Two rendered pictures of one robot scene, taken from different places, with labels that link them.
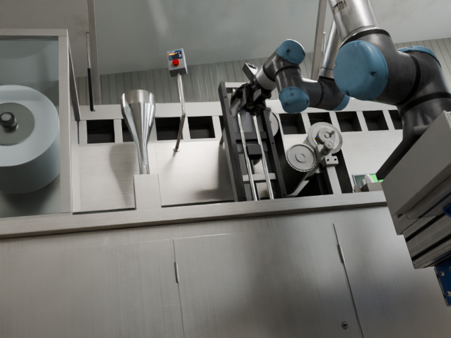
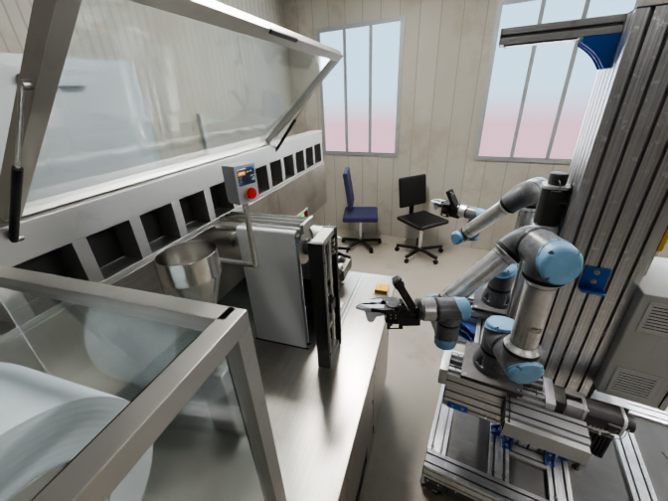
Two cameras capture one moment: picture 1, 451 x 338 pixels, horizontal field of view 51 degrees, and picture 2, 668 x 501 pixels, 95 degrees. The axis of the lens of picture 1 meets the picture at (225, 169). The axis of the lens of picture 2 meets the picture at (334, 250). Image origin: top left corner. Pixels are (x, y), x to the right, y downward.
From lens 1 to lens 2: 183 cm
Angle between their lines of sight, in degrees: 74
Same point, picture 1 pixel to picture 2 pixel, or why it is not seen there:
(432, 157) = (565, 452)
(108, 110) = (54, 227)
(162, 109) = (147, 197)
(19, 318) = not seen: outside the picture
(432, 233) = (475, 403)
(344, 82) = (517, 379)
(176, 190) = not seen: hidden behind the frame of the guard
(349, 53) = (533, 371)
